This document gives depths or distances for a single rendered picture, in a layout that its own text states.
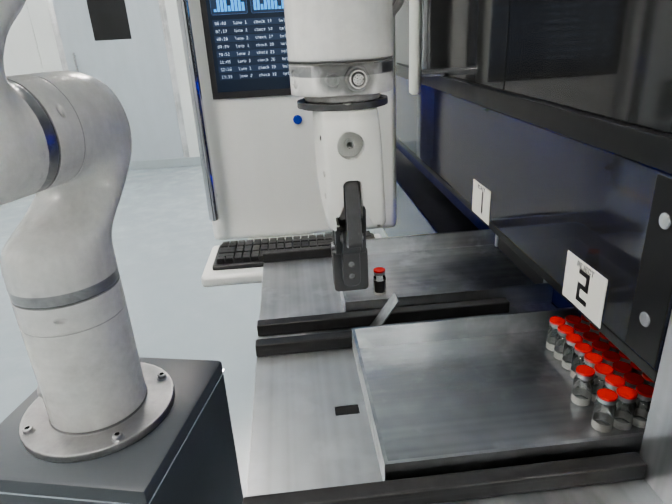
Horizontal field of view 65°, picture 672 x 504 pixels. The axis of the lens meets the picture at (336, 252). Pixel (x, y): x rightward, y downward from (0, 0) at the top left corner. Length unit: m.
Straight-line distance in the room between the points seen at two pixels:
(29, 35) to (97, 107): 5.74
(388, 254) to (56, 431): 0.66
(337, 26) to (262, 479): 0.44
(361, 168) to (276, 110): 0.95
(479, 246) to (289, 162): 0.54
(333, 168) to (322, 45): 0.09
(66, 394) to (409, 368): 0.43
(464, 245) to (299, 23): 0.78
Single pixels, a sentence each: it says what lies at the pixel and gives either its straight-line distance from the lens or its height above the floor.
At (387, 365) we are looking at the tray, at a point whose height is 0.88.
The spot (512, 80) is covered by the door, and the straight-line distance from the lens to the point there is 0.86.
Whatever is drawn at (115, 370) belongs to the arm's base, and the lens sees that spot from 0.71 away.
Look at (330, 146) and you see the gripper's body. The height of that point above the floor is 1.23.
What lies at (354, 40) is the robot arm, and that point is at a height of 1.30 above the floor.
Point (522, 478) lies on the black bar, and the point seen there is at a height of 0.90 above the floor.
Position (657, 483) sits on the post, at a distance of 0.64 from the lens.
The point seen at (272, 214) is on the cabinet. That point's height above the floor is 0.87.
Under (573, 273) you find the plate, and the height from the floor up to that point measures 1.03.
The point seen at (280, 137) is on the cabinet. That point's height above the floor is 1.07.
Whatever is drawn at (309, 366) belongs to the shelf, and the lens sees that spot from 0.75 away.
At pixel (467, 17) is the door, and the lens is 1.06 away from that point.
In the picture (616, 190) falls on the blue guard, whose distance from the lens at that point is 0.61.
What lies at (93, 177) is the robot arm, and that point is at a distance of 0.67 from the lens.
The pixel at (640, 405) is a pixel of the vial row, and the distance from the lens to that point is 0.69.
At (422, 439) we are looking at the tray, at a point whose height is 0.88.
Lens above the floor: 1.31
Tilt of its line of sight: 23 degrees down
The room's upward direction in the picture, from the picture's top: 3 degrees counter-clockwise
